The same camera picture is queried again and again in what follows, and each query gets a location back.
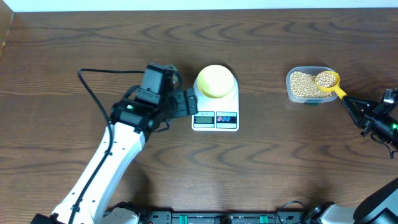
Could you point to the yellow measuring scoop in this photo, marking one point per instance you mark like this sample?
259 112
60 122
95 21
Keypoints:
329 81

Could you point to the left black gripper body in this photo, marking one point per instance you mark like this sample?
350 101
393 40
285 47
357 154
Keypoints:
178 104

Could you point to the white digital kitchen scale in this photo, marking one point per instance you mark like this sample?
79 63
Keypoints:
217 114

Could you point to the cardboard box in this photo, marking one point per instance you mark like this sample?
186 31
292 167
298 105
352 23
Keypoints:
6 17

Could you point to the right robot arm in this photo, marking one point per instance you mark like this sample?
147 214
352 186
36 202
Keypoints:
380 207

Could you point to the pale yellow bowl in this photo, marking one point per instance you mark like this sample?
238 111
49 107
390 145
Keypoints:
215 81

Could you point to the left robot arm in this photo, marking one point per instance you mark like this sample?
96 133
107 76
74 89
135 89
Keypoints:
132 120

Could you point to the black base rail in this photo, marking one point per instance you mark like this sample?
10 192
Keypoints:
202 216

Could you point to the clear plastic container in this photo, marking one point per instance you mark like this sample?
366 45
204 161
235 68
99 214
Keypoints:
312 70

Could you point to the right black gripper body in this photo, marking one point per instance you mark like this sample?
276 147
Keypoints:
367 119

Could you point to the soybeans pile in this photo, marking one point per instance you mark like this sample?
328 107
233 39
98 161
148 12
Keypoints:
303 85

